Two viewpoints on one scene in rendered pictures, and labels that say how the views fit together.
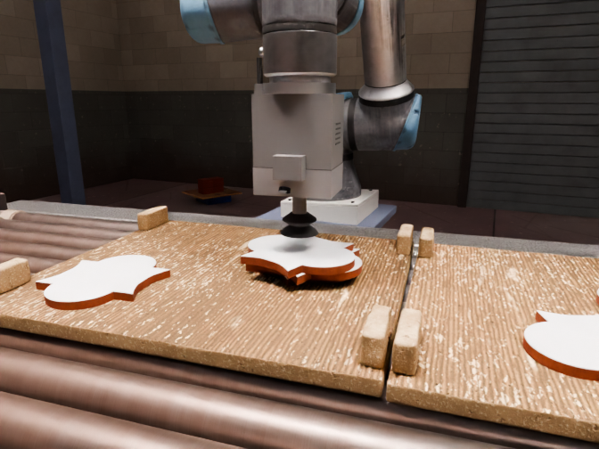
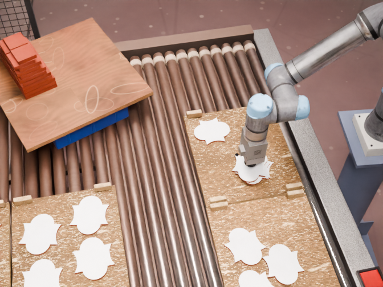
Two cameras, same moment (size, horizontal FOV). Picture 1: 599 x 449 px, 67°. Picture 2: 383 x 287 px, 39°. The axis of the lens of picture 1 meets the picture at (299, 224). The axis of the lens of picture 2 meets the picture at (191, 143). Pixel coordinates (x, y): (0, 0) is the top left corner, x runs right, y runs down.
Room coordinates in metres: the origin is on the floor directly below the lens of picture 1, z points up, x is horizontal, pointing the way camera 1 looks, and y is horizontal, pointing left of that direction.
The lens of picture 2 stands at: (-0.22, -0.84, 2.50)
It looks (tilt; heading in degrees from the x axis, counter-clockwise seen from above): 53 degrees down; 60
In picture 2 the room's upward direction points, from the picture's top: 1 degrees clockwise
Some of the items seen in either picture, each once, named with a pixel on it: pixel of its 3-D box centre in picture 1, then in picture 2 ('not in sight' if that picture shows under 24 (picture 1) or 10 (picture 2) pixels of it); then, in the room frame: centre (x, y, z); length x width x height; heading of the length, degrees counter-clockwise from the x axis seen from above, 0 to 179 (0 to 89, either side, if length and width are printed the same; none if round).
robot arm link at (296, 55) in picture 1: (297, 60); (255, 128); (0.49, 0.00, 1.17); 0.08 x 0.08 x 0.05
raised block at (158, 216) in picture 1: (153, 217); not in sight; (0.70, 0.23, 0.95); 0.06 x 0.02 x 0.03; 163
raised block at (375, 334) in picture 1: (377, 333); (218, 200); (0.33, -0.06, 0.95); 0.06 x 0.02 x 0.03; 163
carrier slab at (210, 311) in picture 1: (228, 273); (240, 152); (0.51, 0.08, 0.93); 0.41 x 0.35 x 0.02; 73
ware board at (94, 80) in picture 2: not in sight; (62, 78); (0.06, 0.64, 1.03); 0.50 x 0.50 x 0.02; 4
